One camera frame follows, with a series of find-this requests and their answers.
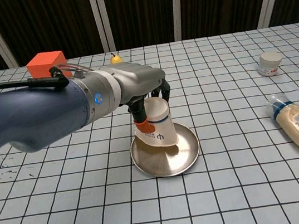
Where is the round stainless steel plate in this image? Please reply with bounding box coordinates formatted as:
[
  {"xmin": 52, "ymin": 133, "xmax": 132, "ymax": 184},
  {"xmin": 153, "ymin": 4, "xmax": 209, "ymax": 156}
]
[{"xmin": 127, "ymin": 119, "xmax": 204, "ymax": 182}]

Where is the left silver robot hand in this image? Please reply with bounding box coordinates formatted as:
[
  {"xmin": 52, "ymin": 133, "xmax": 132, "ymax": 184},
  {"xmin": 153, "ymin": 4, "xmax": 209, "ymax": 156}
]
[{"xmin": 111, "ymin": 56, "xmax": 177, "ymax": 138}]

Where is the orange cube block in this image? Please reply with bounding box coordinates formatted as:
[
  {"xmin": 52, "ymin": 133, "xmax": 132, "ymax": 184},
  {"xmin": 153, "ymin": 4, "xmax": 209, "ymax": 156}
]
[{"xmin": 24, "ymin": 48, "xmax": 69, "ymax": 80}]

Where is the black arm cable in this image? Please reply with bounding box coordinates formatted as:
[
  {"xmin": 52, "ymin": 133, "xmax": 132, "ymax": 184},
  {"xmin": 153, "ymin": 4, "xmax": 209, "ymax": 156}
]
[{"xmin": 0, "ymin": 65, "xmax": 69, "ymax": 98}]

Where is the small white lidded jar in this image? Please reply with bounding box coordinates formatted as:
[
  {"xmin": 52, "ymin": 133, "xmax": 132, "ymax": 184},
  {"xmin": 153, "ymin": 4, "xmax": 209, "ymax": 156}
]
[{"xmin": 255, "ymin": 49, "xmax": 286, "ymax": 79}]

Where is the thin wrist wire bundle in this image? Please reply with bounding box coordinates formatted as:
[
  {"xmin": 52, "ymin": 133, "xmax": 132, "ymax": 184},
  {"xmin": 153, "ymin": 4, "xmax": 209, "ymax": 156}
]
[{"xmin": 56, "ymin": 58, "xmax": 91, "ymax": 81}]

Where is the yellow toy pear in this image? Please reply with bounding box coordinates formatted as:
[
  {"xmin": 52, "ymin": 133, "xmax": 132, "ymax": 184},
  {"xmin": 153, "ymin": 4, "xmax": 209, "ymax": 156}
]
[{"xmin": 109, "ymin": 51, "xmax": 124, "ymax": 65}]

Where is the light blue checkered tablecloth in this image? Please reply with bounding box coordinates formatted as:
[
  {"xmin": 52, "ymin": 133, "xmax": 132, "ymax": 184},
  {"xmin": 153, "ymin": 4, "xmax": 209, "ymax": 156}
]
[{"xmin": 0, "ymin": 22, "xmax": 299, "ymax": 224}]

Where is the white paper cup blue print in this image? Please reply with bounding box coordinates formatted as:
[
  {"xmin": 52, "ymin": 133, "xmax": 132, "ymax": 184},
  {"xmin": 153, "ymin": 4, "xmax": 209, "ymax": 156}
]
[{"xmin": 129, "ymin": 95, "xmax": 179, "ymax": 152}]

